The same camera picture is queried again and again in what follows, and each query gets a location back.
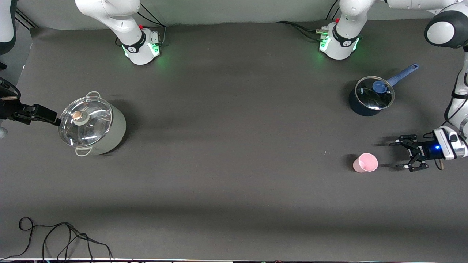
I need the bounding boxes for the pink plastic cup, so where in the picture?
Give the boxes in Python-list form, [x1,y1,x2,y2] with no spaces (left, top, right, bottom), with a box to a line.
[353,153,378,173]

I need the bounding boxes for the glass lid with blue knob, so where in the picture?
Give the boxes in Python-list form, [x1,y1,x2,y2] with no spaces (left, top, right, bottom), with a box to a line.
[355,76,395,110]

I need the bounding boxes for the dark blue saucepan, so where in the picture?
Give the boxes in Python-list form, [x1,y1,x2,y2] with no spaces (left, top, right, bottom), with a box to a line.
[348,64,419,117]

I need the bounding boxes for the pale green cooking pot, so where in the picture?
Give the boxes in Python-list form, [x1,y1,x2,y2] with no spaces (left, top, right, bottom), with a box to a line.
[58,91,127,157]

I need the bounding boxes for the dark grey table mat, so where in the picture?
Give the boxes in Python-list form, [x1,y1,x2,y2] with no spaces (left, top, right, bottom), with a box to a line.
[0,13,468,262]

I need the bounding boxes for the thin black loose cable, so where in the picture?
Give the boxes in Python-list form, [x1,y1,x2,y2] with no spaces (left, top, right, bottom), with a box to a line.
[0,217,114,262]

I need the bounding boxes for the black right arm base cables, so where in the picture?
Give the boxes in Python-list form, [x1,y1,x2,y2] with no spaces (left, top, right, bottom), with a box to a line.
[137,2,167,46]

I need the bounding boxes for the black arm base cables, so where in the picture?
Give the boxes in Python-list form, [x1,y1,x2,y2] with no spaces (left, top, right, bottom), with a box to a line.
[276,0,342,41]
[137,2,167,46]

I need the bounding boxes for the black left arm base cables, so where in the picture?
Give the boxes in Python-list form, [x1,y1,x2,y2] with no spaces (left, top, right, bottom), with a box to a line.
[276,0,342,41]

